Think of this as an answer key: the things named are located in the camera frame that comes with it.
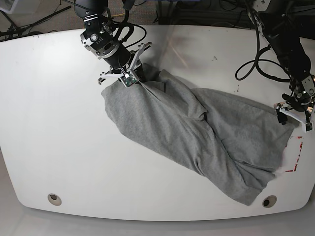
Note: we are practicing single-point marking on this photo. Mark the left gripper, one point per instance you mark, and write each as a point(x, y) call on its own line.
point(301, 104)

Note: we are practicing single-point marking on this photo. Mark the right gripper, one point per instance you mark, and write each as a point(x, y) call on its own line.
point(122, 54)

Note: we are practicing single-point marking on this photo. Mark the grey T-shirt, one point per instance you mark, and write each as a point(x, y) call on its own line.
point(234, 142)

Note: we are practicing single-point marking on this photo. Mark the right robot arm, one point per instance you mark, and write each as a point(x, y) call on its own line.
point(92, 14)

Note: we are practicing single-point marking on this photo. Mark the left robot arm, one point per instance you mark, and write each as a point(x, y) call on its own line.
point(278, 29)

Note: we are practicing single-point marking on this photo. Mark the red tape corner marks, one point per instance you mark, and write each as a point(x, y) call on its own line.
point(292, 153)

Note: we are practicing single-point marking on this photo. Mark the right table grommet hole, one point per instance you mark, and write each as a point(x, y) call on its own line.
point(269, 201)

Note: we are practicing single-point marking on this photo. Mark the table grommet hole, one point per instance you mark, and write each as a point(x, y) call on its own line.
point(269, 201)
point(54, 199)

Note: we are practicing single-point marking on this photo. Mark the black tripod legs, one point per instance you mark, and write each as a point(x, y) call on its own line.
point(19, 26)

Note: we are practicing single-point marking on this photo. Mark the left table grommet hole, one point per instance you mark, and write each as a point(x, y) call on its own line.
point(54, 199)

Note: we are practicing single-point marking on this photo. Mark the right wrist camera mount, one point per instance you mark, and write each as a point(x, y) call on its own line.
point(126, 73)

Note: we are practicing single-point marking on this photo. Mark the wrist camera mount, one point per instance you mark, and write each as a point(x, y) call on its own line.
point(126, 73)
point(306, 121)

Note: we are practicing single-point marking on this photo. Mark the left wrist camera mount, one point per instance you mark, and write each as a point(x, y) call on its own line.
point(306, 121)

